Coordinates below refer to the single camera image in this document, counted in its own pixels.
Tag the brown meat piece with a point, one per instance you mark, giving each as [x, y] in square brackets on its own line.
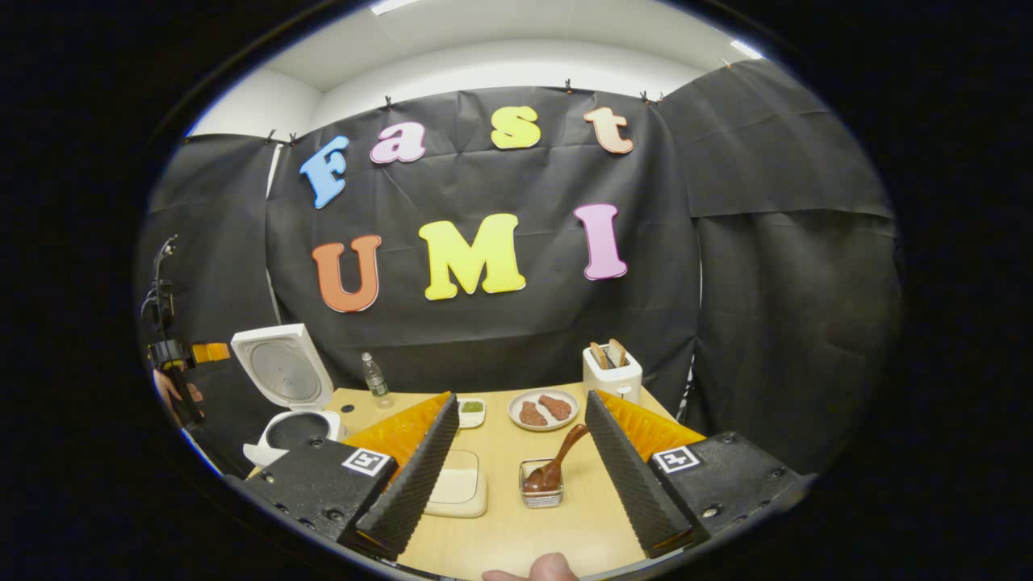
[555, 407]
[533, 415]

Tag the toast slice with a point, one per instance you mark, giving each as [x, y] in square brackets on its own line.
[599, 356]
[617, 353]

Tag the black backdrop cloth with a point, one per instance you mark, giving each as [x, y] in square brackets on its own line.
[500, 339]

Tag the white round plate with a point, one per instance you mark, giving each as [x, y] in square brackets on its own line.
[520, 395]

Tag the clear water bottle green label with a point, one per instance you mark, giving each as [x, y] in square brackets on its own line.
[375, 381]

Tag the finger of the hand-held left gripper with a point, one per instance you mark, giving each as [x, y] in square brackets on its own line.
[211, 353]

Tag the white divided grain tray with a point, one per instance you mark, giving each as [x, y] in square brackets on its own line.
[471, 413]

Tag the white ceiling light panel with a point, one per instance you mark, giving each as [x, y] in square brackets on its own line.
[391, 6]

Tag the brown wooden spoon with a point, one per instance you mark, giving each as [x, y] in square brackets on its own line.
[557, 464]

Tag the clear box of rice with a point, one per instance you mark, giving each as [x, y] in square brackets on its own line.
[457, 488]

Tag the white rice cooker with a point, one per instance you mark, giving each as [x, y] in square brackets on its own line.
[282, 371]

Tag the white toaster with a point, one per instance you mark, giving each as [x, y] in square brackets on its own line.
[613, 383]

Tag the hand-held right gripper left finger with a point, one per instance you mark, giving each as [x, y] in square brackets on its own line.
[411, 484]

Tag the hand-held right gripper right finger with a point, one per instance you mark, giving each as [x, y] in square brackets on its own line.
[629, 484]

